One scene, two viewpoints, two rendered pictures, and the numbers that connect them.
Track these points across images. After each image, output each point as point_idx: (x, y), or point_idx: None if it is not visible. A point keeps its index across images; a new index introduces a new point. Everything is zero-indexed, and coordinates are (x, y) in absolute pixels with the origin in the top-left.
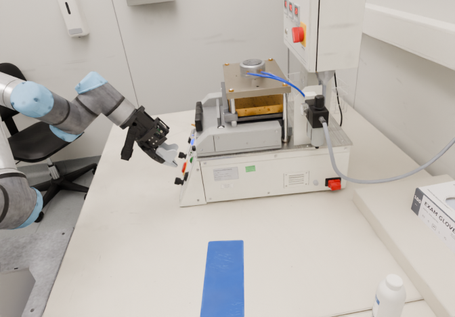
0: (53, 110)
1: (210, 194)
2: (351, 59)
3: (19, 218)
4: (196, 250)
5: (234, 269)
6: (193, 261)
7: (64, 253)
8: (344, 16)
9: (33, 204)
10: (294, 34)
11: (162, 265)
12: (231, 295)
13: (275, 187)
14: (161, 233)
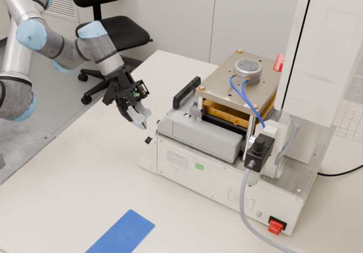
0: (45, 48)
1: (162, 168)
2: (323, 117)
3: (10, 115)
4: (115, 210)
5: (127, 245)
6: (106, 217)
7: (35, 154)
8: (323, 70)
9: (25, 108)
10: (276, 61)
11: (83, 207)
12: None
13: (220, 195)
14: (105, 179)
